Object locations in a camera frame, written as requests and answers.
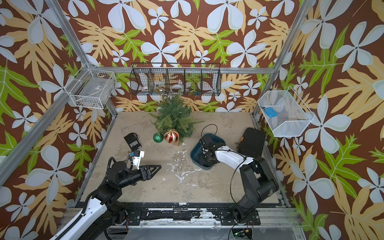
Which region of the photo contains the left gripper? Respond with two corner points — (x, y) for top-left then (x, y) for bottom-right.
(118, 163), (161, 190)

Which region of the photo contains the green glitter ball ornament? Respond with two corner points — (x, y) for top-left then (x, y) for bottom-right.
(153, 133), (164, 143)

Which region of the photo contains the red gold striped ornament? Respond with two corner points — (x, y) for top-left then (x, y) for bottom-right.
(164, 129), (180, 144)

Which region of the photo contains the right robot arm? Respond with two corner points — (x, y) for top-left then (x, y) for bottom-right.
(191, 128), (279, 224)

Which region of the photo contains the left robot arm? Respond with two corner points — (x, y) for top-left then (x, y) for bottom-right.
(52, 157), (162, 240)

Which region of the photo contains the small green christmas tree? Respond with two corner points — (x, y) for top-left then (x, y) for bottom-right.
(150, 95), (203, 143)

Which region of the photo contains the teal plastic bin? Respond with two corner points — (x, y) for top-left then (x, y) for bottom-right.
(190, 133), (226, 170)

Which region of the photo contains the black pad right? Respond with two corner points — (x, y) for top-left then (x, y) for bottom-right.
(238, 128), (266, 158)

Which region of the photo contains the blue object in basket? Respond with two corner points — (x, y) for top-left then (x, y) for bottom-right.
(264, 108), (278, 118)

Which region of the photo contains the white mesh basket right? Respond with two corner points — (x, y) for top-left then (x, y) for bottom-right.
(258, 88), (315, 138)

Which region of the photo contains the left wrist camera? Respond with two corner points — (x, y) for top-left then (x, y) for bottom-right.
(129, 150), (145, 170)

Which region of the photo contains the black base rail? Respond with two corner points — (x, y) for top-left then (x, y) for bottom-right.
(124, 202), (261, 226)

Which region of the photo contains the black wire basket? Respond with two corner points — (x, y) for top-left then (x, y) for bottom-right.
(128, 63), (222, 96)

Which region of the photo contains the electronics board with cables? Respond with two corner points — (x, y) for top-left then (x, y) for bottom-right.
(230, 228), (253, 240)

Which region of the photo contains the white wire basket left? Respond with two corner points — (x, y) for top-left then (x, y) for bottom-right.
(67, 69), (117, 109)

